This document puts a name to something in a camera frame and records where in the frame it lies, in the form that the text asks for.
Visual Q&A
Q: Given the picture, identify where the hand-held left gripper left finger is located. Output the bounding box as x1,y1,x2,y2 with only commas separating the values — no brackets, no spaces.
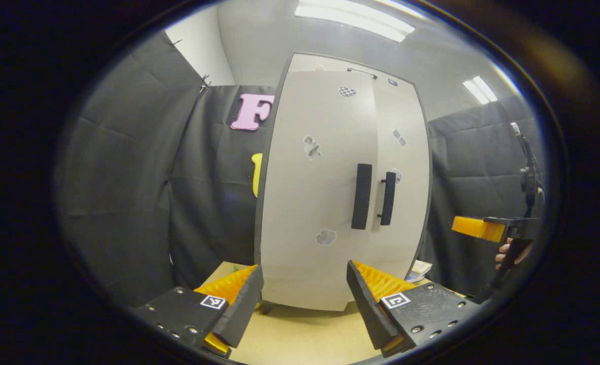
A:
135,264,264,358

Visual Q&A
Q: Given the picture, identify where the grey cabinet door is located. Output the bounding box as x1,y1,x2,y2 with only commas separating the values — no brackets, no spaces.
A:
366,76,431,280
257,68,379,312

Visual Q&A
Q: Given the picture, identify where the grey white shoe cabinet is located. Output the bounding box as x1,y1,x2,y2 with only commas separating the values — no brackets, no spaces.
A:
253,52,432,315

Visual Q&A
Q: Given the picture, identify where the long ceiling light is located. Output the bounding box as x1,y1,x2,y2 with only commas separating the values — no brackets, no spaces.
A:
295,0,416,43

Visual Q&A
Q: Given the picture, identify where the silver bar handle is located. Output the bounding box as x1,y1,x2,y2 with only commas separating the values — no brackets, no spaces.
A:
347,67,379,81

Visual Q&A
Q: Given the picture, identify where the black backdrop cloth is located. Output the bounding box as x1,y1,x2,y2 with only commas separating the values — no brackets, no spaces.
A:
170,85,281,290
57,30,205,307
421,95,546,301

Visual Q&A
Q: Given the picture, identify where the black right door handle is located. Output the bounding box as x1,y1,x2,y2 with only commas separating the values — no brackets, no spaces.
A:
377,171,397,227

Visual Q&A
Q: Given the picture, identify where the small ceiling light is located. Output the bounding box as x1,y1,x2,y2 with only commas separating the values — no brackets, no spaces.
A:
462,76,498,104

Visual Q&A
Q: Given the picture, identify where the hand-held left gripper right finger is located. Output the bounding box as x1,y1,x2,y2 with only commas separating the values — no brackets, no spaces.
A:
347,260,479,358

